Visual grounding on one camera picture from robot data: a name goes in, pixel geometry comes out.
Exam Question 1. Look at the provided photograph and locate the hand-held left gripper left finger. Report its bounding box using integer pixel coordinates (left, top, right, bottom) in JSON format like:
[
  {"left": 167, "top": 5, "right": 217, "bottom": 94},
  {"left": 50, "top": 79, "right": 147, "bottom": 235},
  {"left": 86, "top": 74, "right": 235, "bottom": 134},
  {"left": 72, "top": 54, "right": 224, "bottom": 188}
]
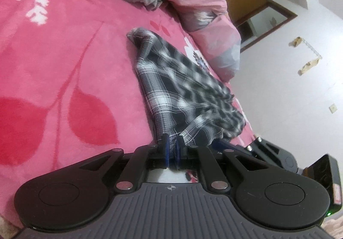
[{"left": 79, "top": 134, "right": 175, "bottom": 192}]

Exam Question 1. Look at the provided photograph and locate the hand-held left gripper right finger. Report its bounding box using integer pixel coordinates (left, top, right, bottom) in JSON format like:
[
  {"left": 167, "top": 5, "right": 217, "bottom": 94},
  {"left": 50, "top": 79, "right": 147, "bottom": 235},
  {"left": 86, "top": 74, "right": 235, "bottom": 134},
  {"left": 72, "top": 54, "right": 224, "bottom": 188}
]
[{"left": 174, "top": 136, "right": 268, "bottom": 197}]

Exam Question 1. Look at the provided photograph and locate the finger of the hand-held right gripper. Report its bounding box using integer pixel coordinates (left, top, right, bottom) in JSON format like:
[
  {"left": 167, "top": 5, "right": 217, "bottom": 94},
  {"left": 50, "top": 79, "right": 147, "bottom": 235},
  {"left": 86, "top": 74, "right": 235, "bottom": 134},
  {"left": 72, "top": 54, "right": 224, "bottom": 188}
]
[{"left": 213, "top": 136, "right": 264, "bottom": 158}]

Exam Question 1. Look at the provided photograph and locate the black white plaid shirt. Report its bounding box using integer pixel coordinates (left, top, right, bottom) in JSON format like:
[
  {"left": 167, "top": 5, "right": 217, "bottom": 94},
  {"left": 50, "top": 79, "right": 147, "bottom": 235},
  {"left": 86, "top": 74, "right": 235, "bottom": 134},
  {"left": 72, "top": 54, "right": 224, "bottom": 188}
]
[{"left": 126, "top": 27, "right": 247, "bottom": 148}]

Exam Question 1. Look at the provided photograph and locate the pink grey quilt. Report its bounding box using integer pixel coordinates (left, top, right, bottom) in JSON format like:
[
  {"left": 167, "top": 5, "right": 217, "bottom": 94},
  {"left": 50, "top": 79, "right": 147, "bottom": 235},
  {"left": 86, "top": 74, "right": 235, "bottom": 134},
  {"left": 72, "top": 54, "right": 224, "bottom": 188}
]
[{"left": 161, "top": 0, "right": 242, "bottom": 81}]

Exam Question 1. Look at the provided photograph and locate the pink floral bed blanket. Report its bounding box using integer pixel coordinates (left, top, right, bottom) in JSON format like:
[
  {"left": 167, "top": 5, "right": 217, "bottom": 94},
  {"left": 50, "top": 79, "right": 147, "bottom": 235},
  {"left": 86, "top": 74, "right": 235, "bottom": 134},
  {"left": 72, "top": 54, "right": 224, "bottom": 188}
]
[{"left": 0, "top": 0, "right": 258, "bottom": 229}]

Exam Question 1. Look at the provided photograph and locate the wooden door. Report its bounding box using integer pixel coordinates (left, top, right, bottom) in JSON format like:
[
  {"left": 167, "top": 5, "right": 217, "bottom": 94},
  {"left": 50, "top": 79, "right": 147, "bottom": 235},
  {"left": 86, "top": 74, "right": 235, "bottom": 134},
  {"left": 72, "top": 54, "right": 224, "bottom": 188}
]
[{"left": 224, "top": 0, "right": 298, "bottom": 53}]

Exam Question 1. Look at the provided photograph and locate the white wall strip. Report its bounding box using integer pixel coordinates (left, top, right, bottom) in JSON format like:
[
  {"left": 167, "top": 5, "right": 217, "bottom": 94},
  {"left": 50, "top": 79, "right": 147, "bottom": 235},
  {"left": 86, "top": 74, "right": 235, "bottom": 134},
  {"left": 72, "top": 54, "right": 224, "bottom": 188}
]
[{"left": 301, "top": 38, "right": 321, "bottom": 58}]

